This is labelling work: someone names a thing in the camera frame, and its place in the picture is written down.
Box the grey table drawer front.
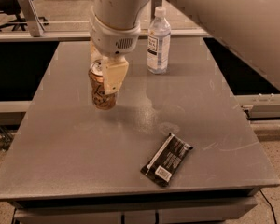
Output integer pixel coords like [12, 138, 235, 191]
[14, 196, 257, 224]

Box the black floor cable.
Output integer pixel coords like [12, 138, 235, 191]
[259, 189, 279, 224]

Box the clear plastic water bottle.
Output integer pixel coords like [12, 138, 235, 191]
[147, 7, 171, 74]

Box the left metal bracket post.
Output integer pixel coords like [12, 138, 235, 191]
[17, 0, 44, 37]

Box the orange soda can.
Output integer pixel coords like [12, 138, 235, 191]
[88, 60, 117, 110]

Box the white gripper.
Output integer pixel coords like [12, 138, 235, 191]
[90, 7, 142, 95]

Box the black rxbar chocolate wrapper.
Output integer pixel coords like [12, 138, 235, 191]
[141, 133, 193, 187]

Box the metal bracket post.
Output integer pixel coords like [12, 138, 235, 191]
[150, 0, 162, 20]
[17, 0, 44, 37]

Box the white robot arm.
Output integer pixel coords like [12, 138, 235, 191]
[91, 0, 280, 90]

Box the middle metal bracket post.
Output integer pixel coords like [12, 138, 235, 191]
[150, 0, 162, 20]

